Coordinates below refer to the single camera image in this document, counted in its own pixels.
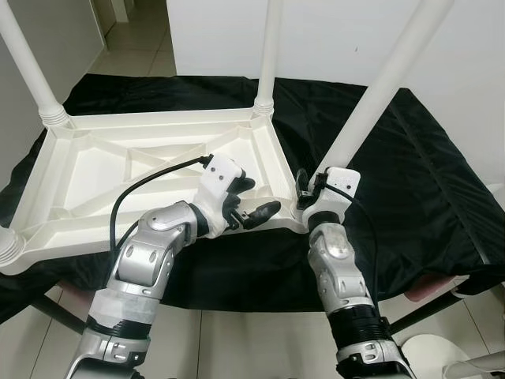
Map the black cloth table cover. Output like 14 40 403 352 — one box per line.
0 73 505 325

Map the white round stool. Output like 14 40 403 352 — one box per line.
395 333 505 379

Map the white plastic children table top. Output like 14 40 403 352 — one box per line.
0 107 312 276

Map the pink padded chair seat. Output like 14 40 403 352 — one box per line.
404 276 466 305

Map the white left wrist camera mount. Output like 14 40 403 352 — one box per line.
193 156 245 234

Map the black metal table leg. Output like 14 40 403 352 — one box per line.
32 296 86 336
391 292 466 336

